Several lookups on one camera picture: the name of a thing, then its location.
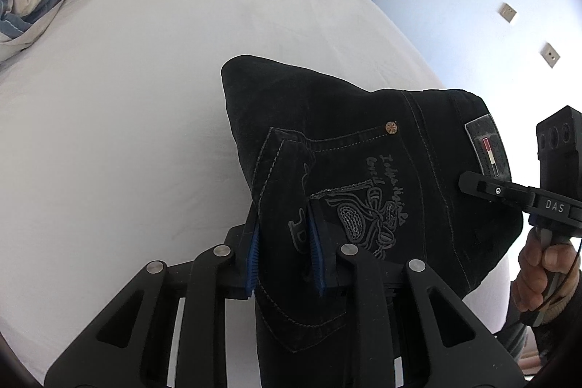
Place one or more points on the person's right forearm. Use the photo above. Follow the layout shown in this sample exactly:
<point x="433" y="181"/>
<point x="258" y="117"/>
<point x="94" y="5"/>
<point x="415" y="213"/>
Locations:
<point x="550" y="342"/>

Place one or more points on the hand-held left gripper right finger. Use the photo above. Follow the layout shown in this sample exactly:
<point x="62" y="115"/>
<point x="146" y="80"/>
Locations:
<point x="316" y="260"/>

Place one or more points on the person's right hand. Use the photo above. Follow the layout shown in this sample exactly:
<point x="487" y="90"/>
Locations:
<point x="541" y="270"/>

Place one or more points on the wall socket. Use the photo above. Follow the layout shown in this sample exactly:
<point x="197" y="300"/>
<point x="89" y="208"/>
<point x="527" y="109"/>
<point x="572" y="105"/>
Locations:
<point x="549" y="55"/>
<point x="507" y="12"/>

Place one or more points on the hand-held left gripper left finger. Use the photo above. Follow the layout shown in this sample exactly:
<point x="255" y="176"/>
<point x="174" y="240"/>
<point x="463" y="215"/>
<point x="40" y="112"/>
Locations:
<point x="253" y="254"/>

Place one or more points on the black denim pants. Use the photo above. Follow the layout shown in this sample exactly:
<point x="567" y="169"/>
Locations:
<point x="363" y="142"/>

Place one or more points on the bed with white sheet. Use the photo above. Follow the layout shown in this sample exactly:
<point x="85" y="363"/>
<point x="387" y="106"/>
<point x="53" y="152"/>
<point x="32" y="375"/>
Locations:
<point x="136" y="97"/>

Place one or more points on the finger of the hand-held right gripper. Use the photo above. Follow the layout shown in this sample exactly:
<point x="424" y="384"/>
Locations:
<point x="495" y="190"/>

